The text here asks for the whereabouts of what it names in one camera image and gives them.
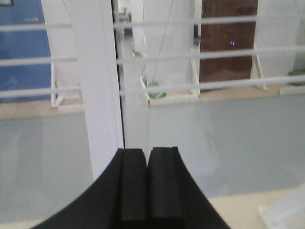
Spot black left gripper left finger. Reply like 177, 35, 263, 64
35, 148, 148, 229

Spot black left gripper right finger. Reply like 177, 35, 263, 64
148, 147, 229, 229

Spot white framed sliding glass door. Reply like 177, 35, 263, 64
115, 0, 305, 197

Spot brown wooden door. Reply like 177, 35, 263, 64
199, 0, 258, 83

